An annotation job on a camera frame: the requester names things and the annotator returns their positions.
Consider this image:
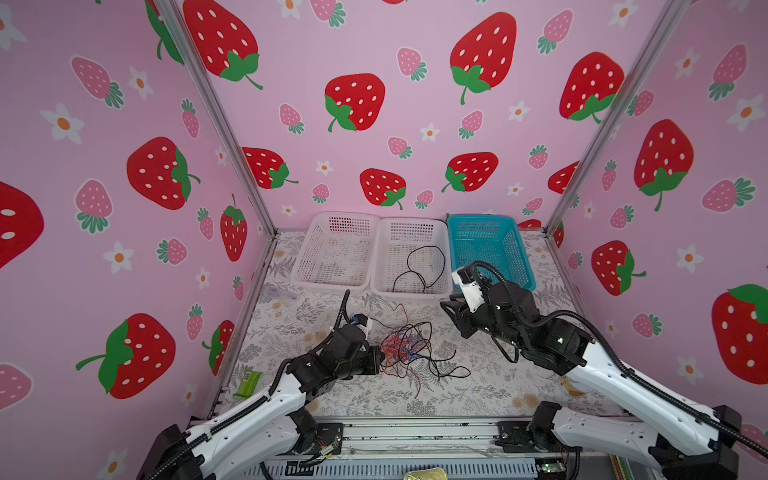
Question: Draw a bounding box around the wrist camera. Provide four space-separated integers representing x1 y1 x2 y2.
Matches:
451 265 485 313
349 314 371 338

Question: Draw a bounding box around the left white plastic basket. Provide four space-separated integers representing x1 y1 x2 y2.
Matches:
290 212 380 291

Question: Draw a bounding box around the red cable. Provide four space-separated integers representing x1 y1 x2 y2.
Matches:
380 302 433 400

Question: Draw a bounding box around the middle white plastic basket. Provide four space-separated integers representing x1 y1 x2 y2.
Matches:
370 218 453 302

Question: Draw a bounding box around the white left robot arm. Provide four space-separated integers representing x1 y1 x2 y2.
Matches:
137 290 384 479

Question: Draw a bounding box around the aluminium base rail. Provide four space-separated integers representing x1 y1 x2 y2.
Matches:
179 416 661 480

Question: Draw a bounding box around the teal plastic basket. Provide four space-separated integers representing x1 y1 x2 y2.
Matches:
447 214 536 292

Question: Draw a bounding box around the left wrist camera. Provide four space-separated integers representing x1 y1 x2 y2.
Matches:
349 314 371 338

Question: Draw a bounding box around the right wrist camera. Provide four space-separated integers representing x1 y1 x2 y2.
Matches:
451 265 485 313

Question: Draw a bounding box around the gold object at bottom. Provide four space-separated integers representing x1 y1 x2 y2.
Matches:
403 467 448 480

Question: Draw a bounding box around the white plastic basket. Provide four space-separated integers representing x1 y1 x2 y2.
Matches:
290 212 380 291
370 218 453 302

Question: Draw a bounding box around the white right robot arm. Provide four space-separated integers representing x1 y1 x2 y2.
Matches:
440 261 767 479

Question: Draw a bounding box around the green packet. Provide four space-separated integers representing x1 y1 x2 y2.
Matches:
234 369 262 399

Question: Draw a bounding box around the blue cable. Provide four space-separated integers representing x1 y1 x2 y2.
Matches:
389 335 433 365

